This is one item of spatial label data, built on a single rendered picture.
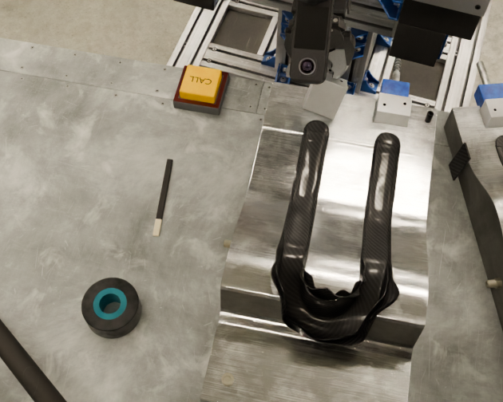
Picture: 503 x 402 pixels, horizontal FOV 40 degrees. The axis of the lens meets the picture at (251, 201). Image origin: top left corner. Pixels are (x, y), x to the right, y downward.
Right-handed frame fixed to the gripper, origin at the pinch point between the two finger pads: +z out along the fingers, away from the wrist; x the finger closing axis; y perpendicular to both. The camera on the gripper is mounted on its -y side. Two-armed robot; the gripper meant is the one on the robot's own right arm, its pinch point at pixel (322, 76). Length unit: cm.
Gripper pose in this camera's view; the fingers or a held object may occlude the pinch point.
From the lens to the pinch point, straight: 104.2
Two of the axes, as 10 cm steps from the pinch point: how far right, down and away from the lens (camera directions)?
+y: 1.8, -9.2, 3.5
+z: 1.6, 3.8, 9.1
